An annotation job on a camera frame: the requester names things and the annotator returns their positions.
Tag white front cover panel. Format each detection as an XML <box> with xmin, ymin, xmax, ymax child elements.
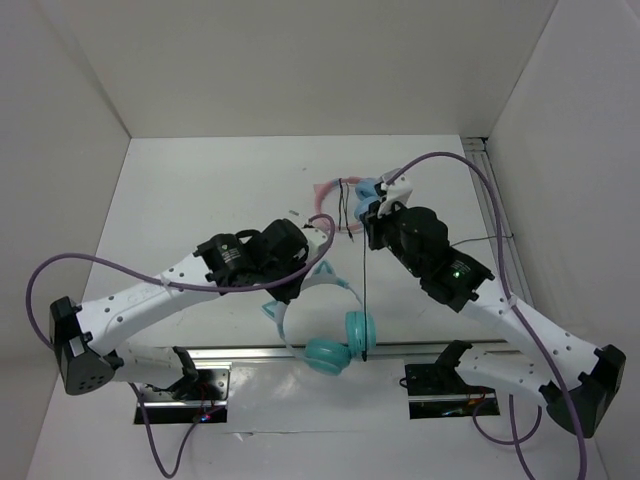
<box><xmin>226</xmin><ymin>360</ymin><xmax>409</xmax><ymax>434</ymax></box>

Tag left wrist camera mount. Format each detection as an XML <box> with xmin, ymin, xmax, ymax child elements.
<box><xmin>301</xmin><ymin>225</ymin><xmax>329</xmax><ymax>265</ymax></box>

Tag black pink headphone cable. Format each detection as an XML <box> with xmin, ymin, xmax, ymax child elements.
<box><xmin>337</xmin><ymin>178</ymin><xmax>356</xmax><ymax>243</ymax></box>

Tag right side aluminium rail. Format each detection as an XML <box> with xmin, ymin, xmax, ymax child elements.
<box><xmin>462</xmin><ymin>137</ymin><xmax>531</xmax><ymax>301</ymax></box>

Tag front aluminium rail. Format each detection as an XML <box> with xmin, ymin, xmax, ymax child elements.
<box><xmin>187</xmin><ymin>341</ymin><xmax>514</xmax><ymax>361</ymax></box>

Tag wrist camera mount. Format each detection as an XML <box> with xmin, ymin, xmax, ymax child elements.
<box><xmin>301</xmin><ymin>225</ymin><xmax>329</xmax><ymax>265</ymax></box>
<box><xmin>375</xmin><ymin>169</ymin><xmax>413</xmax><ymax>218</ymax></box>

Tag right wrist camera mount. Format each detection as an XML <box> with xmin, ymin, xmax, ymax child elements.
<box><xmin>375</xmin><ymin>169</ymin><xmax>413</xmax><ymax>218</ymax></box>

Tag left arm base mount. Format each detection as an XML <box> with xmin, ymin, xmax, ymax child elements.
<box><xmin>138</xmin><ymin>363</ymin><xmax>231</xmax><ymax>425</ymax></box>

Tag pink blue cat headphones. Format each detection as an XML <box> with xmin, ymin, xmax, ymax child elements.
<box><xmin>313</xmin><ymin>176</ymin><xmax>378</xmax><ymax>236</ymax></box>

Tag teal cat ear headphones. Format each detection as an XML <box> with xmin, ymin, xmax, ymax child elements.
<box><xmin>261</xmin><ymin>260</ymin><xmax>377</xmax><ymax>376</ymax></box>

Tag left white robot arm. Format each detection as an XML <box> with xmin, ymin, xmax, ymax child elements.
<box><xmin>50</xmin><ymin>219</ymin><xmax>328</xmax><ymax>399</ymax></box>

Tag aluminium rail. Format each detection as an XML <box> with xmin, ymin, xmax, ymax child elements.
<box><xmin>462</xmin><ymin>137</ymin><xmax>531</xmax><ymax>301</ymax></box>
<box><xmin>187</xmin><ymin>341</ymin><xmax>514</xmax><ymax>361</ymax></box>

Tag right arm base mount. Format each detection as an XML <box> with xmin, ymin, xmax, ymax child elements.
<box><xmin>398</xmin><ymin>363</ymin><xmax>500</xmax><ymax>420</ymax></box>

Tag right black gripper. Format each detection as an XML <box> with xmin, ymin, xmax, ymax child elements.
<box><xmin>360</xmin><ymin>196</ymin><xmax>424</xmax><ymax>276</ymax></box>

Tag black teal headphone cable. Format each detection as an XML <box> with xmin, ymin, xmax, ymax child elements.
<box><xmin>360</xmin><ymin>219</ymin><xmax>515</xmax><ymax>362</ymax></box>

